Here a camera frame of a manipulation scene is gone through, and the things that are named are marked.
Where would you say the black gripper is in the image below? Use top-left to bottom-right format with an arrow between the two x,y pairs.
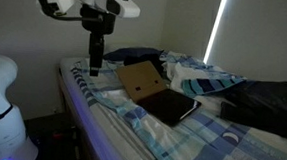
80,4 -> 115,76

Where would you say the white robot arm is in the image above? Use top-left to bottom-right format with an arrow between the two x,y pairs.
0,0 -> 141,160

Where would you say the black garment on bed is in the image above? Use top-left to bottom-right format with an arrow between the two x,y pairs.
220,81 -> 287,139

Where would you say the dark blue pillow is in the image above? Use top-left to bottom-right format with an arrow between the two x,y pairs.
103,47 -> 162,62

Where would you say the blue plaid duvet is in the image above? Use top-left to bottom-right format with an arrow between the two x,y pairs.
71,59 -> 287,160

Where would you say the white window blind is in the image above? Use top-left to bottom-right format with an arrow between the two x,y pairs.
208,0 -> 287,81

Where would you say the white mattress with bed frame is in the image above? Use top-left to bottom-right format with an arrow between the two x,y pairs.
52,56 -> 136,160

